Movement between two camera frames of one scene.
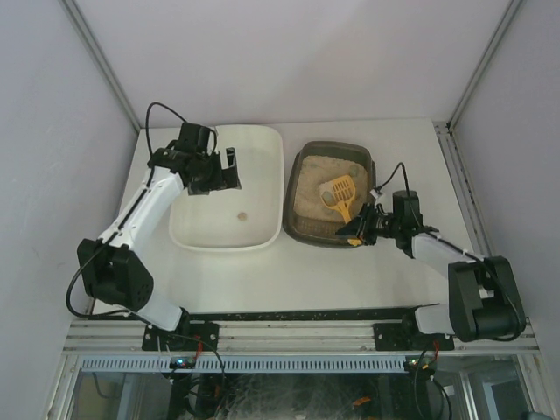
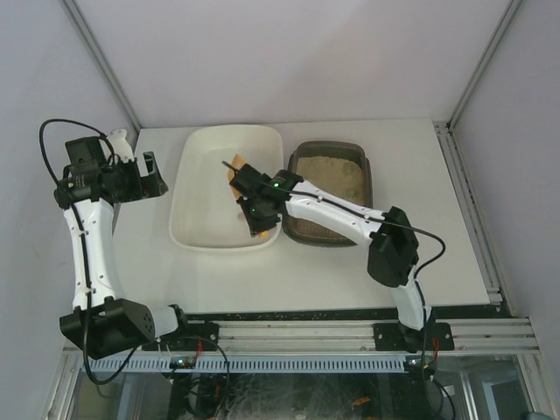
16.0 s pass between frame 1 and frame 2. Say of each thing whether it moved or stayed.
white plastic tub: stayed
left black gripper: moved
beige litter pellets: stayed
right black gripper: moved
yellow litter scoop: moved
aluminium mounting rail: stayed
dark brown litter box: stayed
